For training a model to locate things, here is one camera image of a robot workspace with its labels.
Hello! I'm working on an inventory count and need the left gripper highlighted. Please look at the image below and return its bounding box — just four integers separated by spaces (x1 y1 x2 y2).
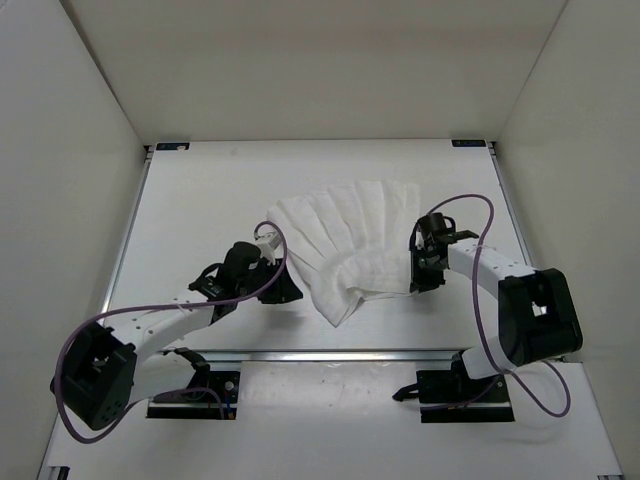
239 255 304 302

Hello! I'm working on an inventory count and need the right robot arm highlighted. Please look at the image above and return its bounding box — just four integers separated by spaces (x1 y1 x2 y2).
409 212 583 401

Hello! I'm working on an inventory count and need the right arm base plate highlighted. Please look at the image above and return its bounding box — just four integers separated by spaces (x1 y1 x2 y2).
392 370 515 424

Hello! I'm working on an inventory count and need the aluminium front table rail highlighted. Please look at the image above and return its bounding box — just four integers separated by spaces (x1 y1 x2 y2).
196 349 456 363

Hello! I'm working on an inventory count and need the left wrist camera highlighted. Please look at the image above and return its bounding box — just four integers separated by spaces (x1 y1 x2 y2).
255 231 282 264

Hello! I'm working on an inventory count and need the blue corner label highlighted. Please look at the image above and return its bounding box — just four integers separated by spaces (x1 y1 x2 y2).
451 139 486 148
155 142 190 151

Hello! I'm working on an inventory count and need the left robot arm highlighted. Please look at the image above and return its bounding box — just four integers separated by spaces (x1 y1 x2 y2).
50 232 303 443

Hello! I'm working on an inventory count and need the left blue corner label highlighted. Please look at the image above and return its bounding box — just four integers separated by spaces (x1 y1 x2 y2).
155 142 190 151

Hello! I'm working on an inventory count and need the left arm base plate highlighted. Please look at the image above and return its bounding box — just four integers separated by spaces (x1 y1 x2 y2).
146 363 241 421

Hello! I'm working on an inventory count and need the right blue corner label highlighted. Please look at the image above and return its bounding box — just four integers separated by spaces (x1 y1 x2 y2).
451 139 486 148

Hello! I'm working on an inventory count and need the white pleated skirt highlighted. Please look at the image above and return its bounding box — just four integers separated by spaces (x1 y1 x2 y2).
266 180 421 327

